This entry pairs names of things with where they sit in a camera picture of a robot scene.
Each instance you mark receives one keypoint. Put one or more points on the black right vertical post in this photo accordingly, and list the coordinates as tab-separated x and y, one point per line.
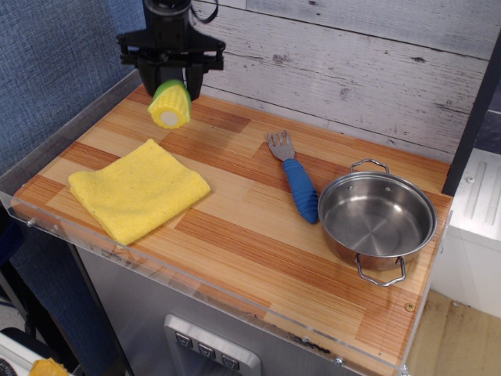
473	127

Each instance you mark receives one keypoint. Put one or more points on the white appliance at right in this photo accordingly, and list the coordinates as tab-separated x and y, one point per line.
467	268

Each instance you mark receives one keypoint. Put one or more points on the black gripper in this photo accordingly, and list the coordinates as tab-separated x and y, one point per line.
170	41

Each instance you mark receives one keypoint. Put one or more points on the blue handled fork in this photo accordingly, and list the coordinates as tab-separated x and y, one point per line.
303	192

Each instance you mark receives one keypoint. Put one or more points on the clear acrylic table guard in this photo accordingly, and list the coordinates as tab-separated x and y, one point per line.
240	266

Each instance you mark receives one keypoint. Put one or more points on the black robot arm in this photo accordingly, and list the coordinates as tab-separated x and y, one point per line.
172	73

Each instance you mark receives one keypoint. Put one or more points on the stainless steel pot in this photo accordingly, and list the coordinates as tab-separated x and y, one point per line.
376	221

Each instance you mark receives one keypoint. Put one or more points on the silver button control panel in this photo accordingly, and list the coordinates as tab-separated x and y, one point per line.
207	348

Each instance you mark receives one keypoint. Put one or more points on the yellow green toy corn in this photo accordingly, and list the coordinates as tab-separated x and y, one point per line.
171	105

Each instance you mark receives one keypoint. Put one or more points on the yellow folded cloth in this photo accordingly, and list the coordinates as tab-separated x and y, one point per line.
139	192

